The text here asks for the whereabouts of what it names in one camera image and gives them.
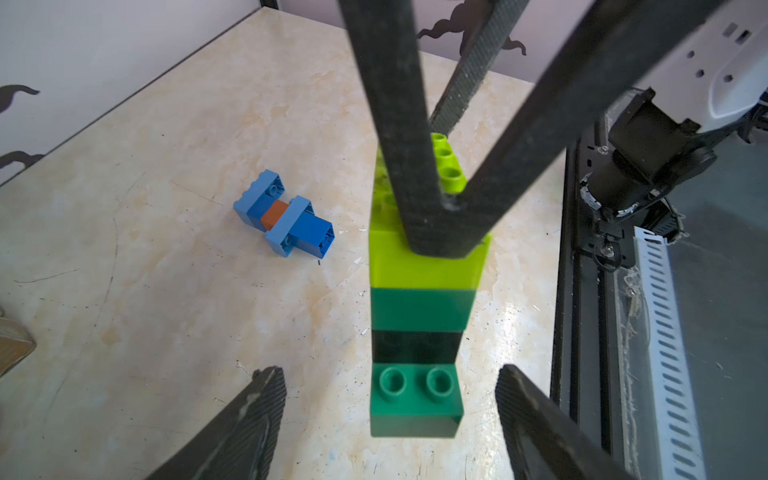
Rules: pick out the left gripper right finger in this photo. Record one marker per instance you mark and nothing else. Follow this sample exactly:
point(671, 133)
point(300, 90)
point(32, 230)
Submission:
point(543, 442)

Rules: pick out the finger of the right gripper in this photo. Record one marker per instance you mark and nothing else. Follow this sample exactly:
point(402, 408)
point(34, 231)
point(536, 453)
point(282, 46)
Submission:
point(614, 45)
point(483, 47)

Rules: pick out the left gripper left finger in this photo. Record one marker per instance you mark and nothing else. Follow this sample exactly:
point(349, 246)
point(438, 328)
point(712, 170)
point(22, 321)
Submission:
point(239, 443)

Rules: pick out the dark green long lego brick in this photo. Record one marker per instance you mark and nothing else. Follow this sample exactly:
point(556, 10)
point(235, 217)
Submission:
point(415, 401)

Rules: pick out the black lego brick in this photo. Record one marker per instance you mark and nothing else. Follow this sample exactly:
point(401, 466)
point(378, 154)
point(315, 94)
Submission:
point(415, 347)

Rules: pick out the dark green square lego brick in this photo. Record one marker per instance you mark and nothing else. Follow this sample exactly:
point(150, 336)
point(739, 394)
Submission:
point(421, 310)

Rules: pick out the light blue long lego brick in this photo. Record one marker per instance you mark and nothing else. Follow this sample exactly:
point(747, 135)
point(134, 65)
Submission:
point(278, 238)

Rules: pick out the orange brown lego brick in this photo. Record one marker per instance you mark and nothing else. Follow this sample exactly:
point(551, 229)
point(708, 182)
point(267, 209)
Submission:
point(273, 214)

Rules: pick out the lime green long lego brick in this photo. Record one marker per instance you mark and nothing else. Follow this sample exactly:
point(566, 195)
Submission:
point(394, 266)

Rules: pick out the blue square lego brick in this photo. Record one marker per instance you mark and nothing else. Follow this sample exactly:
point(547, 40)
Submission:
point(312, 234)

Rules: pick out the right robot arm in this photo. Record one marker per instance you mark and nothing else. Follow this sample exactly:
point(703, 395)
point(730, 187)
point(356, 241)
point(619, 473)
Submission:
point(703, 62)

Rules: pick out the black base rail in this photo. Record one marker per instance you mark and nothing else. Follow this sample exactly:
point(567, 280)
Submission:
point(585, 375)

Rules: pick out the white cable duct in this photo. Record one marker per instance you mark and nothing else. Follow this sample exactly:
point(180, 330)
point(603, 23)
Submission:
point(677, 430)

